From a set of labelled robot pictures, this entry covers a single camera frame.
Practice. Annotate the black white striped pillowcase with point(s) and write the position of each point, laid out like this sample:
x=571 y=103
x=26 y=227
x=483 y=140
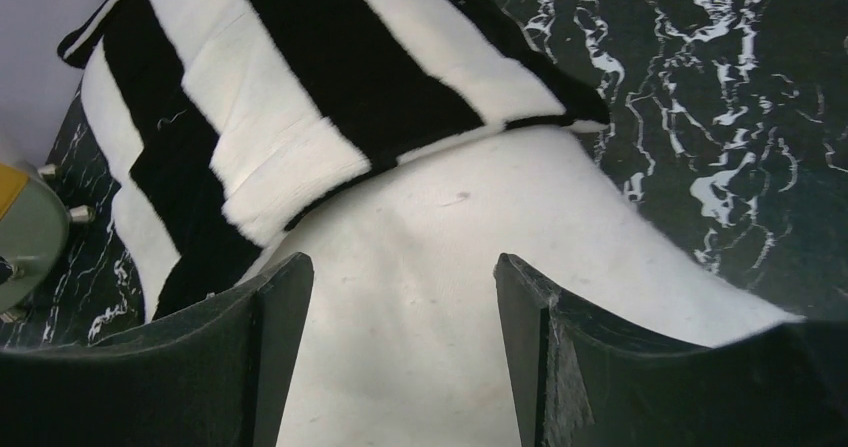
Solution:
x=225 y=122

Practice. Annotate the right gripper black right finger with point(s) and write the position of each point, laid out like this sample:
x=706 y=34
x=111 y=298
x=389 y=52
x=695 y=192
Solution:
x=583 y=376

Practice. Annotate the white orange cylinder roll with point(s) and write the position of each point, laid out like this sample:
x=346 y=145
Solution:
x=35 y=226

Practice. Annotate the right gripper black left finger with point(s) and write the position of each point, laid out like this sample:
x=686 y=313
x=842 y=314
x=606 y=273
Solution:
x=214 y=374

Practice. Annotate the white pillow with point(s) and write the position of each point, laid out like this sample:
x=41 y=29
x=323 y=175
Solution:
x=403 y=342

